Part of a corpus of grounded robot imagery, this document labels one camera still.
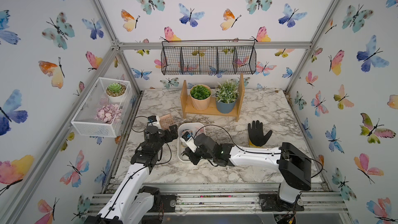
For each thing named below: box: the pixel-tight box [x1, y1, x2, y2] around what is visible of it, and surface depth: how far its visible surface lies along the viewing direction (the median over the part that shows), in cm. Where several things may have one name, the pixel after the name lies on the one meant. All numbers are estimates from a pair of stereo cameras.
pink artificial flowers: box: [93, 103, 124, 124], surface depth 64 cm
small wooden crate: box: [159, 114, 174, 131], surface depth 106 cm
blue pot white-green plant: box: [215, 79, 239, 114], surface depth 90 cm
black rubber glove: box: [247, 120, 273, 148], surface depth 99 cm
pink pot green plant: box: [189, 84, 212, 111], surface depth 96 cm
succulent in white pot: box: [105, 82, 127, 104], surface depth 73 cm
